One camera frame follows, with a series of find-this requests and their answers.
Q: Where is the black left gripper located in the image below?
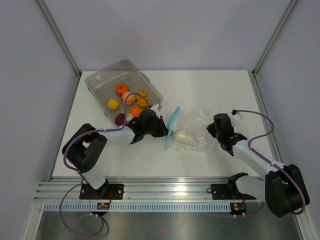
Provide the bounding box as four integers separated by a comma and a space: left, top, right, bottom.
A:
143, 115, 170, 138

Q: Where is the white fake daikon radish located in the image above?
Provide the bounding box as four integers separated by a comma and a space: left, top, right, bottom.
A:
173, 131, 197, 146

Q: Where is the clear zip top bag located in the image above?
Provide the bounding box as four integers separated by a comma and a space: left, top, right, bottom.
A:
164, 106, 216, 153

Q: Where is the orange fake orange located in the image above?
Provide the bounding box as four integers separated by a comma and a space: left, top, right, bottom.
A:
129, 106, 143, 118

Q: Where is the yellow-orange fake pretzel cluster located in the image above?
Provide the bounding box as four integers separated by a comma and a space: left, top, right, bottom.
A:
135, 89, 152, 108

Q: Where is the purple fake fruit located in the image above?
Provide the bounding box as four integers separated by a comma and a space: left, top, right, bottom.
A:
114, 113, 126, 126

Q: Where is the pink fake peach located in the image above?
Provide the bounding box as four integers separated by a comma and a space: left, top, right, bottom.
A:
121, 91, 136, 106

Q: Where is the yellow fake pear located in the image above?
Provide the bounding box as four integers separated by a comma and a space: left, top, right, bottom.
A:
107, 98, 120, 111

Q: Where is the red-orange fake pepper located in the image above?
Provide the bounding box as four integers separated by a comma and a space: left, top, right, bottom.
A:
115, 83, 130, 97

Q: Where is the clear grey plastic container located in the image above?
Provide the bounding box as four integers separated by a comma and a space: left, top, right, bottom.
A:
85, 59, 163, 126

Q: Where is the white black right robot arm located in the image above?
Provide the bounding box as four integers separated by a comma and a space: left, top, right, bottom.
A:
206, 110, 310, 218

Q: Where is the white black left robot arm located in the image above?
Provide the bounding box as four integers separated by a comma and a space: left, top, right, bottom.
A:
61, 106, 169, 199

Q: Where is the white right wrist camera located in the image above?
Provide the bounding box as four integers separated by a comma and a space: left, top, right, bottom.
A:
230, 109, 243, 127

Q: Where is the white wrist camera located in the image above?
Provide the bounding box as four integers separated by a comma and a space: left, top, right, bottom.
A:
230, 109, 243, 127
149, 104, 161, 118

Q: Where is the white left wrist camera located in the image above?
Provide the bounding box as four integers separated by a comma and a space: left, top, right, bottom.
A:
149, 104, 161, 118

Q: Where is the black right mount plate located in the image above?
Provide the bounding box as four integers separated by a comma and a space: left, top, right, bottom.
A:
206, 183, 256, 201

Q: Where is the black mount plate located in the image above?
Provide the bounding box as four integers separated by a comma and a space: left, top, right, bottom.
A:
79, 183, 125, 200
206, 183, 256, 201

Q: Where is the black left mount plate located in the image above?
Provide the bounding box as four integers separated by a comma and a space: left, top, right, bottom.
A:
79, 183, 125, 200

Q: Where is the white slotted cable duct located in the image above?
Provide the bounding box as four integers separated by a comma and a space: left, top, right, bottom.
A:
44, 202, 231, 213

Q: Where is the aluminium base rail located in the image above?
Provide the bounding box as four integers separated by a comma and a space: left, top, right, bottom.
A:
33, 176, 270, 203

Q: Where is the right aluminium frame post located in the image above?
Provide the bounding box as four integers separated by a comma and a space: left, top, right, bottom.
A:
252, 0, 299, 77

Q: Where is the aluminium frame post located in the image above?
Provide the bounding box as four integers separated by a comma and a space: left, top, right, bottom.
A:
252, 0, 299, 77
35, 0, 82, 79

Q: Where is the left aluminium frame post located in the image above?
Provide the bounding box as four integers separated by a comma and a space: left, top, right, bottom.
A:
35, 0, 82, 79

